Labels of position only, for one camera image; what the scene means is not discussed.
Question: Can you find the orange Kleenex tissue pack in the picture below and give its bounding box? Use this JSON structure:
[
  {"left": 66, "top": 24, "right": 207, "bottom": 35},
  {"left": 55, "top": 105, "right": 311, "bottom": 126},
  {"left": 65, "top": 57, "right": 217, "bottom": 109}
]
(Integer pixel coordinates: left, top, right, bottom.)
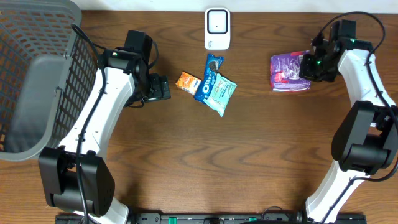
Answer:
[{"left": 175, "top": 72, "right": 201, "bottom": 95}]

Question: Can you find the teal wet wipes pack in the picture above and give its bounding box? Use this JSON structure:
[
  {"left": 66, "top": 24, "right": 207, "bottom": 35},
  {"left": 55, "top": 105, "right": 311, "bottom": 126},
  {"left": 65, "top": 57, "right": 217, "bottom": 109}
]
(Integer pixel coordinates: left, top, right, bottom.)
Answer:
[{"left": 203, "top": 73, "right": 237, "bottom": 117}]

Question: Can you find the blue Oreo cookie pack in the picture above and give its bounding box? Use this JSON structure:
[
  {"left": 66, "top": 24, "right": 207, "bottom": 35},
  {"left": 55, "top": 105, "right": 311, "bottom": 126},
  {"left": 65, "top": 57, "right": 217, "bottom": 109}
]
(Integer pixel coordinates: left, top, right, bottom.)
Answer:
[{"left": 194, "top": 53, "right": 224, "bottom": 103}]

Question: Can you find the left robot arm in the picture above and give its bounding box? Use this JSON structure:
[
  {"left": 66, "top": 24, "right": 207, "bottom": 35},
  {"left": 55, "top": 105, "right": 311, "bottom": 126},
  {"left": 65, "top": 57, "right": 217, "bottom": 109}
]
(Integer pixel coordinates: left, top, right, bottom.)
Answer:
[{"left": 39, "top": 47, "right": 171, "bottom": 223}]

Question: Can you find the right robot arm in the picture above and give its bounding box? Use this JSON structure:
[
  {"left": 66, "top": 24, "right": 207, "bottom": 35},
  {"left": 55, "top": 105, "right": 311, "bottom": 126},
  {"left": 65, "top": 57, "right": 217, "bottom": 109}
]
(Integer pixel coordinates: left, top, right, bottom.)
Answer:
[{"left": 300, "top": 37, "right": 397, "bottom": 223}]

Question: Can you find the grey plastic mesh basket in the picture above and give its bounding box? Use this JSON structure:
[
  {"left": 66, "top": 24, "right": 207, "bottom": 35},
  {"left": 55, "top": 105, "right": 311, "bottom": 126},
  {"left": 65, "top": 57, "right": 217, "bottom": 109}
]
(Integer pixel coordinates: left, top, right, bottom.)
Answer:
[{"left": 1, "top": 1, "right": 96, "bottom": 161}]

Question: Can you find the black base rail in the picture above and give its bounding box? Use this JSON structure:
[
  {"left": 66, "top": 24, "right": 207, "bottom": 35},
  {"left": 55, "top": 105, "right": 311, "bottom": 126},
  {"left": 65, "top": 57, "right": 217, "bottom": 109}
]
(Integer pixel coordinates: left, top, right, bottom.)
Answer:
[{"left": 54, "top": 210, "right": 367, "bottom": 224}]

